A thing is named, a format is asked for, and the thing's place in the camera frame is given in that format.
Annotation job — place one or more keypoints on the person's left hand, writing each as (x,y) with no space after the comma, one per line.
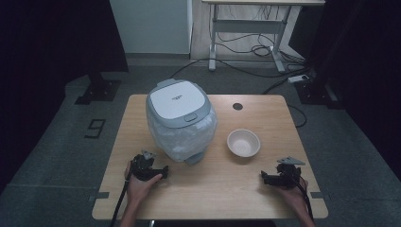
(138,189)

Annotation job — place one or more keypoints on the black stand base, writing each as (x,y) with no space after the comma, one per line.
(101,91)
(315,93)

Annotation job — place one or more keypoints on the grey tape strip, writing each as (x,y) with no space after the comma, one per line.
(99,195)

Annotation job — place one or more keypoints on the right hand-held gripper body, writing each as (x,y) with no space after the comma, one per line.
(288,176)

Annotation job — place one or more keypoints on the dark round table grommet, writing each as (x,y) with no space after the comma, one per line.
(237,106)

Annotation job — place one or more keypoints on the beige bowl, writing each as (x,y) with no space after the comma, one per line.
(243,143)

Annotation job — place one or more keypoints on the black curtain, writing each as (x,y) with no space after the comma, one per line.
(372,63)
(47,47)

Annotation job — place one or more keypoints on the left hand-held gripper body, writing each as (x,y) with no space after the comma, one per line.
(145,167)

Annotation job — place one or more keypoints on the white panel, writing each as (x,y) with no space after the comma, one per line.
(151,25)

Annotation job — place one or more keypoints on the white desk frame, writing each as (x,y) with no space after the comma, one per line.
(246,26)

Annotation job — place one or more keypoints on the black floor number marker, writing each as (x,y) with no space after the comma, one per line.
(101,127)

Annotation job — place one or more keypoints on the person's right hand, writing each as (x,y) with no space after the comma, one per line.
(296,197)

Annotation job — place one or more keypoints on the white power strip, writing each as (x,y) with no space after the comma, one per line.
(298,78)

